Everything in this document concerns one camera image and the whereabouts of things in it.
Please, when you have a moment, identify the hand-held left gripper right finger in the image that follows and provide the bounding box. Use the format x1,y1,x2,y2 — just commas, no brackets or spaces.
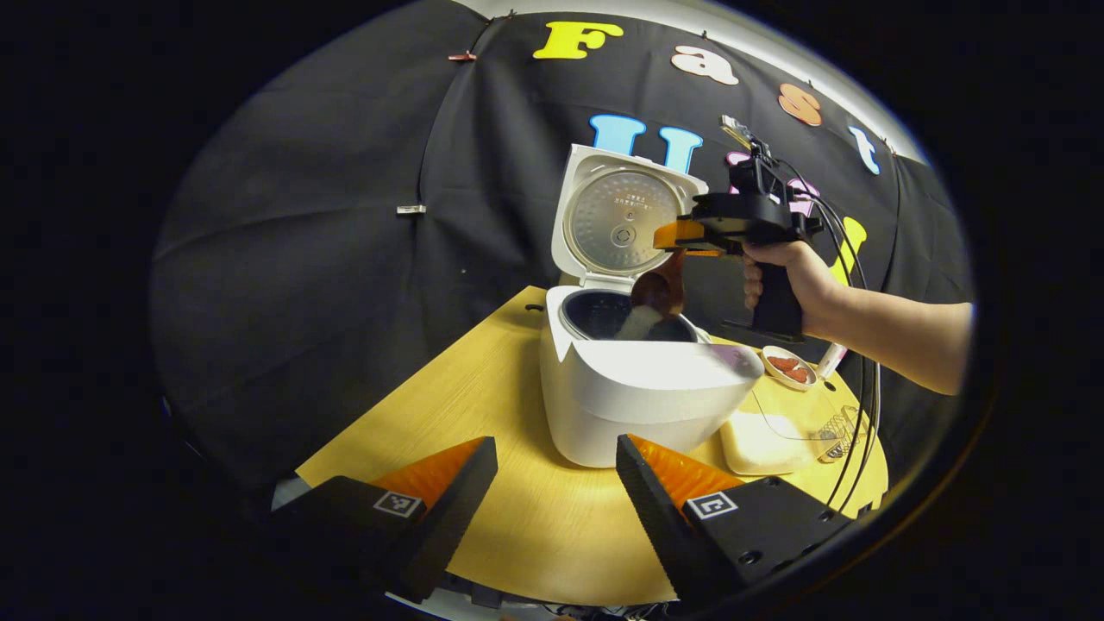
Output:
616,434,855,605

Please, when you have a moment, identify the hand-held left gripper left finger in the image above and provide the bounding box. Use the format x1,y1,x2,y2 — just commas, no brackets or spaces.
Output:
272,436,499,605

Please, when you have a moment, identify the brown wooden spoon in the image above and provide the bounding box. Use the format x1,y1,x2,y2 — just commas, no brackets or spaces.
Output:
631,250,688,320

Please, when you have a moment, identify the white rice cooker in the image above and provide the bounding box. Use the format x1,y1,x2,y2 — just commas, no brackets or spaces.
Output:
540,144,765,469

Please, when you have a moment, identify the wire chopstick holder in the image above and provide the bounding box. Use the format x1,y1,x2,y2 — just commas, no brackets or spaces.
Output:
818,405,866,464

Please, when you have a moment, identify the white round plate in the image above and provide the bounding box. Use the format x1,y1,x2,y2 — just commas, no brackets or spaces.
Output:
761,345,819,392

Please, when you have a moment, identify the black backdrop cloth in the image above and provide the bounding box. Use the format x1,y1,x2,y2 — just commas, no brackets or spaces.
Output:
151,0,975,501

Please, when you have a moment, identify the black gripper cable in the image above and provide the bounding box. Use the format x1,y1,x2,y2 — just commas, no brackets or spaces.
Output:
781,160,882,514

